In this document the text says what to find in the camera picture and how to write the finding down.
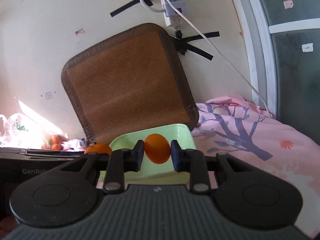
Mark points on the brown woven seat cushion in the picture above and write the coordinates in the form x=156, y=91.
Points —
x=127, y=83

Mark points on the bag of small oranges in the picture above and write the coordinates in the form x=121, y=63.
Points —
x=53, y=142

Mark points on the white power strip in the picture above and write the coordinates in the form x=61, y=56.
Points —
x=171, y=17

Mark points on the orange tangerine beside basin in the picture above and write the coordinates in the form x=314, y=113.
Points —
x=99, y=148

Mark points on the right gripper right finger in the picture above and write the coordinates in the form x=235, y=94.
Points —
x=193, y=162

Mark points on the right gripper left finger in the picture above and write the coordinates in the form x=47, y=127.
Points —
x=122, y=161

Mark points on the light green plastic basin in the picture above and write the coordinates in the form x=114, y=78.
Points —
x=157, y=167

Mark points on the white plastic bag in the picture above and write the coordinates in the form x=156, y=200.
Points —
x=18, y=131

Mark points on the white window frame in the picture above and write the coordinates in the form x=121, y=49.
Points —
x=282, y=36

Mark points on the pink patterned bed sheet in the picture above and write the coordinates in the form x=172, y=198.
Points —
x=235, y=126

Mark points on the orange tangerine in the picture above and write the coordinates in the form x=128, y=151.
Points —
x=99, y=148
x=157, y=148

